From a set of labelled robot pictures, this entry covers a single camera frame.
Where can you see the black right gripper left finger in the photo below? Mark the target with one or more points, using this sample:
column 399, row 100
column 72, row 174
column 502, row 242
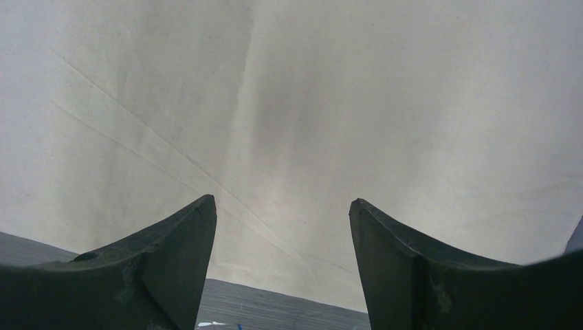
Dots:
column 151, row 279

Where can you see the cream cloth wrap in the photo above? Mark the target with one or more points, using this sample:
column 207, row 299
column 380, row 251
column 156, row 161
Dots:
column 462, row 119

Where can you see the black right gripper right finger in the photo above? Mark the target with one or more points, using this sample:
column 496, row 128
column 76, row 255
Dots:
column 413, row 281

